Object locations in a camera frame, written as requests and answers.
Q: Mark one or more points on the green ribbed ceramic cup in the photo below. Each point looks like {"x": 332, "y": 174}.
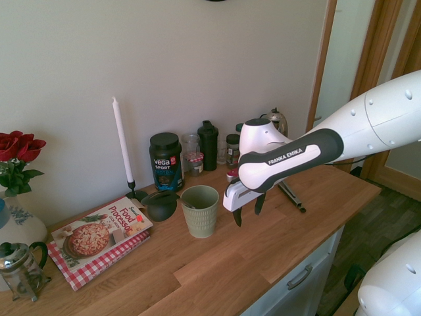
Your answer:
{"x": 200, "y": 217}

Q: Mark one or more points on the red checked book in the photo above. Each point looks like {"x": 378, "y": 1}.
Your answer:
{"x": 95, "y": 270}

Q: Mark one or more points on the white vase with blue flowers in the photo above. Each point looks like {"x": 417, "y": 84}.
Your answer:
{"x": 23, "y": 224}

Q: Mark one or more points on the red roses bouquet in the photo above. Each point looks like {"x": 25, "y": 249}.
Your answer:
{"x": 16, "y": 158}

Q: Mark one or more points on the black protein powder tub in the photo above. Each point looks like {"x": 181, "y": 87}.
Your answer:
{"x": 165, "y": 164}

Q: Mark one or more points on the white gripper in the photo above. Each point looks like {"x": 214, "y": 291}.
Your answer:
{"x": 236, "y": 197}

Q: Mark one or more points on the clear drinking glass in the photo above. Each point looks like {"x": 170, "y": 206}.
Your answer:
{"x": 222, "y": 153}

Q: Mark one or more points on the glass French press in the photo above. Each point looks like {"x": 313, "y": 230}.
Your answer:
{"x": 19, "y": 273}

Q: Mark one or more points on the black slotted spoon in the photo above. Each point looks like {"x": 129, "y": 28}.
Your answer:
{"x": 161, "y": 209}

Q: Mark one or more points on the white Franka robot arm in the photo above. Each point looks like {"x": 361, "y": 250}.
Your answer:
{"x": 378, "y": 118}

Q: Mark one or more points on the tall white candle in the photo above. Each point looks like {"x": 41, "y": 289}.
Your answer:
{"x": 122, "y": 141}

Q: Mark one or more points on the food processor cookbook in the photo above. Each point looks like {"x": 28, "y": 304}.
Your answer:
{"x": 98, "y": 232}

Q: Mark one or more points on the black candle holder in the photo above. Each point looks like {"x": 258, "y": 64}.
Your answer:
{"x": 134, "y": 193}

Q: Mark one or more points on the glass jar with checked lid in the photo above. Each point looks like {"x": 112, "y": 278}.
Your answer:
{"x": 193, "y": 154}

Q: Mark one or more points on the stainless steel electric kettle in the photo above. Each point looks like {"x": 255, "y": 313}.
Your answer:
{"x": 278, "y": 120}

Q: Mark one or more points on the wooden door frame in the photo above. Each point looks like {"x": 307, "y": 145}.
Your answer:
{"x": 371, "y": 75}

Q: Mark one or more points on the black shaker bottle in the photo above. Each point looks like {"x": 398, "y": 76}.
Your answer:
{"x": 208, "y": 148}

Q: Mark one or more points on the spice jar with black lid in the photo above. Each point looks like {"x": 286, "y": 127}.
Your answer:
{"x": 233, "y": 149}

